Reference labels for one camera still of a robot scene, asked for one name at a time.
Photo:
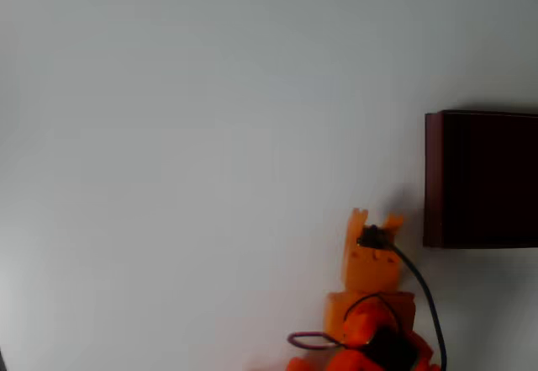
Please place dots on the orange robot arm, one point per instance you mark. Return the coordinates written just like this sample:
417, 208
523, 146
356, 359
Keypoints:
357, 329

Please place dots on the dark red box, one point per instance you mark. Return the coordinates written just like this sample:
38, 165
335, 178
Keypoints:
483, 177

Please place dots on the small black gripper camera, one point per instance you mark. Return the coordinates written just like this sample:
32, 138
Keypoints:
373, 236

